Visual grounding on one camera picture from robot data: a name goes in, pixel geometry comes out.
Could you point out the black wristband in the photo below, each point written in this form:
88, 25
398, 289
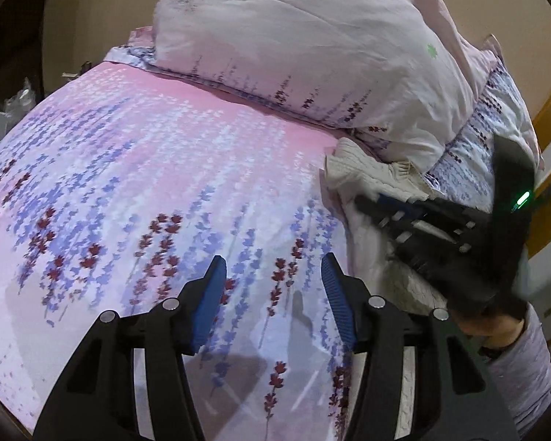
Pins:
492, 352

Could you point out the white small garment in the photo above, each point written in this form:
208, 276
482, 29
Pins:
381, 266

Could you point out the cream knitted sweater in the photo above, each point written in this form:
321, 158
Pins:
372, 167

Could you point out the pink floral bed sheet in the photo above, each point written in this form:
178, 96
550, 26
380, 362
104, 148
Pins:
142, 183

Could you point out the floral print pillow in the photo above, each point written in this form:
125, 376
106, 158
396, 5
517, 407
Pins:
496, 115

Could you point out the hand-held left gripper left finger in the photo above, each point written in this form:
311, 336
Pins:
209, 301

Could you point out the folded white floral duvet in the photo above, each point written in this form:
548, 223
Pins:
312, 36

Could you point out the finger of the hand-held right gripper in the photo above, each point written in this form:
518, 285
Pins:
385, 227
406, 206

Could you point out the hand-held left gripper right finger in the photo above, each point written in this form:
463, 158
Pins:
337, 301

